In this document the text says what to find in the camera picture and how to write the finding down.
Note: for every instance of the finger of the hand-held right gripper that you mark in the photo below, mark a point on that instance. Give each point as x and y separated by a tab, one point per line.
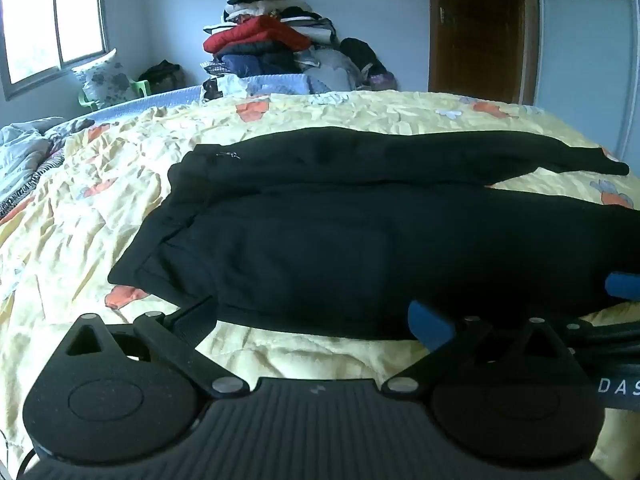
624	286
607	332

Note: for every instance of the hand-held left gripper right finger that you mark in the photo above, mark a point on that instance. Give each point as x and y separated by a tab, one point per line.
429	327

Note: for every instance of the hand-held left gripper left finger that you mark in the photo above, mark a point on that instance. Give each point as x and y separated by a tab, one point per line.
192	314

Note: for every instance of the black pants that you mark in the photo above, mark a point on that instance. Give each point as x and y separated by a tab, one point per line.
325	250

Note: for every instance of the pile of clothes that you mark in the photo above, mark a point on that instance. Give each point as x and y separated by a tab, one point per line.
270	40

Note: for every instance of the dark bag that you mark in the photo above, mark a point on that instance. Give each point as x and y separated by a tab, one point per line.
162	74

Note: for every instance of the floral pillow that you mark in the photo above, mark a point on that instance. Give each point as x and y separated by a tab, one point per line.
107	77

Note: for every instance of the grey crumpled blanket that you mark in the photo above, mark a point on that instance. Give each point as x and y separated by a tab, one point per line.
25	155

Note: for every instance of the yellow printed bedspread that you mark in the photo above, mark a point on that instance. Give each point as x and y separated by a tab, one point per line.
100	200

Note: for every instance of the window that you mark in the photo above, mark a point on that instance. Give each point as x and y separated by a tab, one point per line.
30	30

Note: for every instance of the brown wooden door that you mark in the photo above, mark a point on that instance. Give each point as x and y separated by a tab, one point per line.
475	30

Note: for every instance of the light blue bed sheet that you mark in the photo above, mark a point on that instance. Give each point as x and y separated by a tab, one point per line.
165	97

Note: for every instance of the white wardrobe with flower stickers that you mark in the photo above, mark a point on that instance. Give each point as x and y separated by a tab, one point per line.
585	45

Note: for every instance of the green plastic chair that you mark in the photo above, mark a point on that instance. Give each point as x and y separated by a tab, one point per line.
142	86

